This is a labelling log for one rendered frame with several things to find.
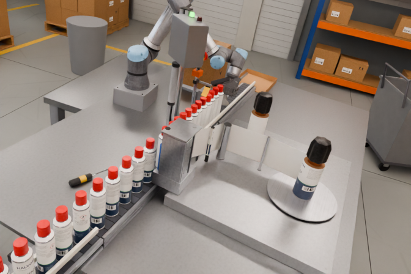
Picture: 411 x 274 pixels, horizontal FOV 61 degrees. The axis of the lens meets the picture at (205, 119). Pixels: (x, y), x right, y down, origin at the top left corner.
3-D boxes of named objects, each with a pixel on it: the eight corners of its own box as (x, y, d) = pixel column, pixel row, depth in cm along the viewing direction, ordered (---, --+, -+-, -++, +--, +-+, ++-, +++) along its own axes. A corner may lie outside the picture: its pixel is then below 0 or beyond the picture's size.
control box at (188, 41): (183, 68, 151) (189, 25, 141) (167, 54, 163) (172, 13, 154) (203, 67, 156) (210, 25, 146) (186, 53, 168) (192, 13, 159)
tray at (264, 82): (265, 95, 253) (266, 90, 251) (232, 84, 261) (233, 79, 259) (276, 82, 277) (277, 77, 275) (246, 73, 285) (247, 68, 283)
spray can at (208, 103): (205, 131, 186) (211, 98, 176) (196, 128, 187) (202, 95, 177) (208, 128, 190) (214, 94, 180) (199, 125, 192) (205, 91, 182)
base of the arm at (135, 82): (145, 92, 202) (146, 76, 197) (120, 88, 203) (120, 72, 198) (152, 82, 215) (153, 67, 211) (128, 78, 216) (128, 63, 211)
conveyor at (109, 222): (99, 245, 119) (100, 236, 117) (81, 234, 122) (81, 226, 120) (253, 90, 253) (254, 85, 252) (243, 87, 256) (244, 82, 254)
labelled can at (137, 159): (137, 196, 137) (140, 154, 127) (126, 190, 138) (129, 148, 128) (145, 188, 141) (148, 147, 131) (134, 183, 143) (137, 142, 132)
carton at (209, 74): (210, 92, 236) (217, 55, 223) (178, 82, 242) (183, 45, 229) (224, 79, 262) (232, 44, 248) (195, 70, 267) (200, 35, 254)
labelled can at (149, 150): (148, 185, 143) (152, 145, 133) (137, 180, 144) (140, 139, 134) (155, 178, 147) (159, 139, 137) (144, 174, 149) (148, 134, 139)
